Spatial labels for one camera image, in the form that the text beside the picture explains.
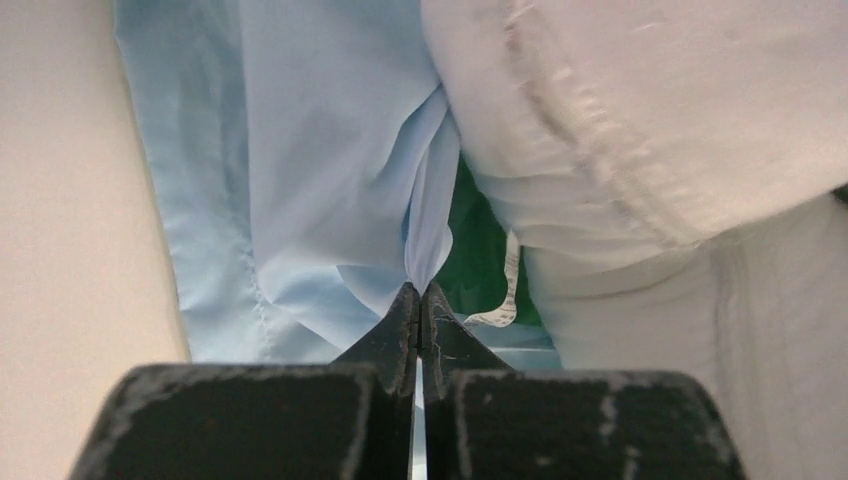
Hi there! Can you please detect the light blue pillowcase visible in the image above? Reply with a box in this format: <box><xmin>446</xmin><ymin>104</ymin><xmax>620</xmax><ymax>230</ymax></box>
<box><xmin>114</xmin><ymin>1</ymin><xmax>559</xmax><ymax>368</ymax></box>

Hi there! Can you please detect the white pillow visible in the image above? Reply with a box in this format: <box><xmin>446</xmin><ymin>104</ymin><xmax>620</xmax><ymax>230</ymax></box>
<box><xmin>421</xmin><ymin>1</ymin><xmax>847</xmax><ymax>479</ymax></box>

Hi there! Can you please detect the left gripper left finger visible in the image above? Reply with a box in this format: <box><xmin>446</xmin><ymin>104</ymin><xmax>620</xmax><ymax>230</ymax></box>
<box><xmin>71</xmin><ymin>284</ymin><xmax>420</xmax><ymax>479</ymax></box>

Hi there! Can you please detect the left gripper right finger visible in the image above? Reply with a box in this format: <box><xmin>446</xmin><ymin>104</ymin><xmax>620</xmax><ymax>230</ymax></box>
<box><xmin>421</xmin><ymin>285</ymin><xmax>746</xmax><ymax>479</ymax></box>

